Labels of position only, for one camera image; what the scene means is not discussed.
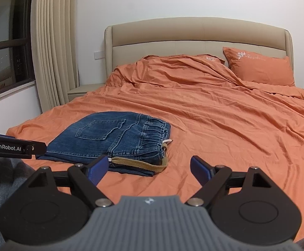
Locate tan fabric belt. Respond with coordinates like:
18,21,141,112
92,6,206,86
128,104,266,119
109,142,168,174

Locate orange duvet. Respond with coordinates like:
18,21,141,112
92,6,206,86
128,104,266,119
0,54,304,244

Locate orange pillow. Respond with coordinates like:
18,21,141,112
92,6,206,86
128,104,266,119
222,46,296,87

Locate person's grey clothing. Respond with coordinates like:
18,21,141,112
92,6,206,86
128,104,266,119
0,156,38,251

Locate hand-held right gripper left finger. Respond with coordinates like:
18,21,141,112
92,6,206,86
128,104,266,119
26,154,114,208

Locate beige upholstered bed headboard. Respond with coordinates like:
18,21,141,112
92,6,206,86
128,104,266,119
104,17,294,86

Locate beige pleated curtain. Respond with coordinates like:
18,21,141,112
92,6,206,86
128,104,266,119
31,0,80,115

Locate beige nightstand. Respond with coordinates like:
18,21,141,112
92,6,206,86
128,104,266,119
67,83,106,103

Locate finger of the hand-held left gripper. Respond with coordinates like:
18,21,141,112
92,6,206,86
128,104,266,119
24,141,48,155

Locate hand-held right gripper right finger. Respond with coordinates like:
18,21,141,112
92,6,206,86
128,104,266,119
185,156,274,206

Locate blue denim pants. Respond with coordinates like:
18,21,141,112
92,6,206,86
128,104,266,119
36,111,173,178

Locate dark framed window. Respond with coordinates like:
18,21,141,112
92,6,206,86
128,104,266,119
0,0,36,103

